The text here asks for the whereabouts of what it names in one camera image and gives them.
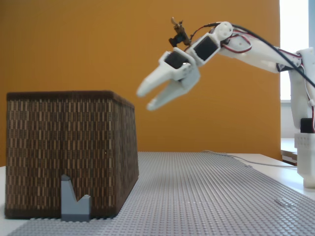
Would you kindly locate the brown woven storage bin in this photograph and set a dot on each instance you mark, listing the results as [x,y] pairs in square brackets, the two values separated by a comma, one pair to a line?
[49,147]

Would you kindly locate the grey studded baseplate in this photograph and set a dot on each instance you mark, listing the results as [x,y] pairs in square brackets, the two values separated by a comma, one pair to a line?
[187,172]
[197,221]

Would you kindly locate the grey notched building brick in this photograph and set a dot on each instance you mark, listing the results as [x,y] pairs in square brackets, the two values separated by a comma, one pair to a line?
[73,209]

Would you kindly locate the small clear studded plate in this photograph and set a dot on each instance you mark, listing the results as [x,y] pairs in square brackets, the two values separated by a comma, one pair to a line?
[283,202]

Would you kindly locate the small black camera module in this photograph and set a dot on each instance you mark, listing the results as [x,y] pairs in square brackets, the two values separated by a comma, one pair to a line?
[177,38]

